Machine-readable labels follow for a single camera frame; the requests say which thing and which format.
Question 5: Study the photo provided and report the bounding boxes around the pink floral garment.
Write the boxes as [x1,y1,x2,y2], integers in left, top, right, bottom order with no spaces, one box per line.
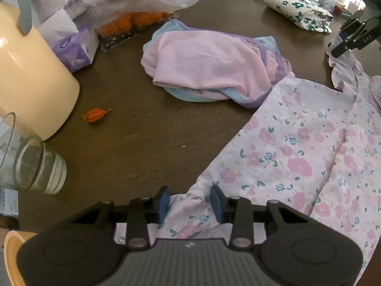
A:
[114,34,381,284]

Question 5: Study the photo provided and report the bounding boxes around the small boxes on table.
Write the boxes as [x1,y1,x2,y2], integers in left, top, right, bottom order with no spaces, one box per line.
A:
[318,0,361,18]

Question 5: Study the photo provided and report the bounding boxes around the white green floral cloth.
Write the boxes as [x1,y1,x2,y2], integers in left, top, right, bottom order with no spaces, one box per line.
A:
[264,0,334,34]

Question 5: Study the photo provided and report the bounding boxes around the clear drinking glass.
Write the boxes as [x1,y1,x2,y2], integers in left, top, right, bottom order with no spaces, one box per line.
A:
[1,112,67,195]

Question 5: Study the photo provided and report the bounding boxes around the yellow mug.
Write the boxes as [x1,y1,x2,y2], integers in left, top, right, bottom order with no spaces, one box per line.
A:
[4,230,36,286]

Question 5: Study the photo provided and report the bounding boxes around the pink blue folded garment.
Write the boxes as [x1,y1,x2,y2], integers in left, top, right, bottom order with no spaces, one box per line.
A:
[141,19,292,108]

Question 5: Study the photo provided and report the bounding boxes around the yellow thermos jug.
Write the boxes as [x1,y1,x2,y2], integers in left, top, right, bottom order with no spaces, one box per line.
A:
[1,0,80,140]

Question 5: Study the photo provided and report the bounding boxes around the purple tissue pack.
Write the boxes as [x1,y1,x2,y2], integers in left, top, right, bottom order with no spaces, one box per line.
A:
[38,8,100,73]

